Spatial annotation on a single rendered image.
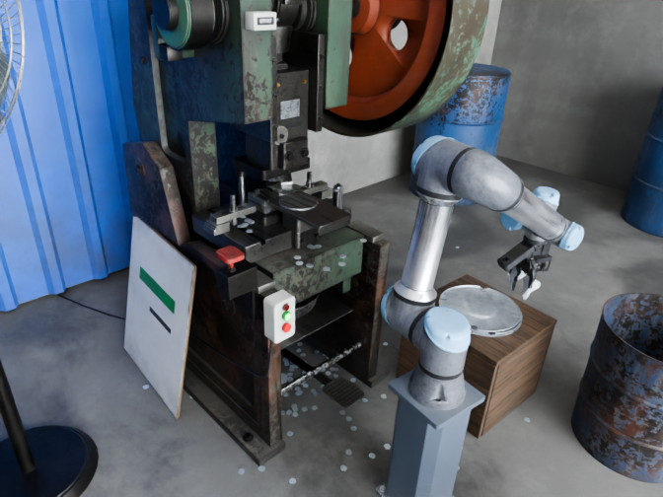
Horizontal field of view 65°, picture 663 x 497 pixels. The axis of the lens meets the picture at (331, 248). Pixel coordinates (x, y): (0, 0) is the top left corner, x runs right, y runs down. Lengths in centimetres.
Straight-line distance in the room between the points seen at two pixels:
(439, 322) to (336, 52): 83
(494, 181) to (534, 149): 368
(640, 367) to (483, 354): 45
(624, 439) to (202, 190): 158
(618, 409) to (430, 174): 105
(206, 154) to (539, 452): 151
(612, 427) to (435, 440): 72
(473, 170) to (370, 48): 78
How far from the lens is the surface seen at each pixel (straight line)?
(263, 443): 187
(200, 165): 177
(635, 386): 187
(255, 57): 144
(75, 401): 220
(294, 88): 159
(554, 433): 214
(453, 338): 130
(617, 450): 204
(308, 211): 159
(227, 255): 140
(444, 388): 139
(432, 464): 154
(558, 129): 475
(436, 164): 124
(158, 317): 201
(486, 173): 119
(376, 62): 183
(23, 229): 266
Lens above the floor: 144
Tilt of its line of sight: 28 degrees down
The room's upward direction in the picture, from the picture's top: 3 degrees clockwise
